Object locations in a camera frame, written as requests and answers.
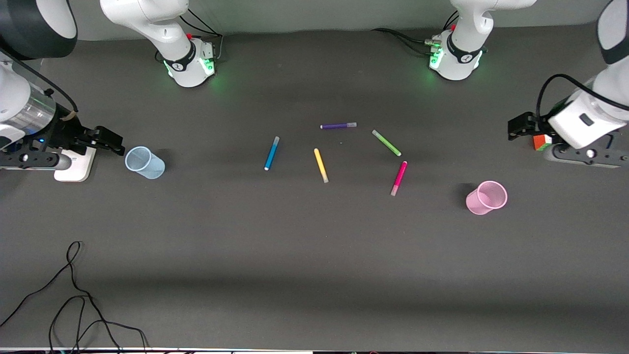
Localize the pink marker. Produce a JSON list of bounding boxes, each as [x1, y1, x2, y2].
[[390, 161, 408, 197]]

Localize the blue marker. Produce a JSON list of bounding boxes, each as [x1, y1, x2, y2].
[[264, 136, 281, 172]]

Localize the translucent blue cup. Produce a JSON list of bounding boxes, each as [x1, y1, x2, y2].
[[124, 146, 166, 179]]

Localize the white stand base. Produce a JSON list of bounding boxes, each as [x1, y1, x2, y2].
[[54, 147, 97, 183]]

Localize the translucent pink cup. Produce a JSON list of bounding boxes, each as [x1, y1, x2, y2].
[[465, 180, 508, 216]]

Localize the green marker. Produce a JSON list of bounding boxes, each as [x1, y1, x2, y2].
[[372, 129, 402, 157]]

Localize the yellow marker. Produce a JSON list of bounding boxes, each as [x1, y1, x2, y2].
[[314, 147, 329, 184]]

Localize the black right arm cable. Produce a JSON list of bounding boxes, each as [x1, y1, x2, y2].
[[0, 47, 79, 115]]

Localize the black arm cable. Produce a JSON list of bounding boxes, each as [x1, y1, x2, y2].
[[0, 47, 79, 115], [537, 74, 629, 118]]

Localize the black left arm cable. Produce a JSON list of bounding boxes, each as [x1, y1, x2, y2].
[[537, 74, 629, 118]]

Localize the thin black loose cable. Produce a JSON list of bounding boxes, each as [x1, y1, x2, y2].
[[0, 240, 149, 353]]

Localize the black right base cables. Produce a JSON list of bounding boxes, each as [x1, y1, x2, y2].
[[179, 7, 225, 63]]

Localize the black base cables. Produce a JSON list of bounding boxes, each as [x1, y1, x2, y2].
[[179, 7, 225, 63], [371, 10, 460, 57]]

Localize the black left base cables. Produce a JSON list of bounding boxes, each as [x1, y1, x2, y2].
[[371, 10, 460, 57]]

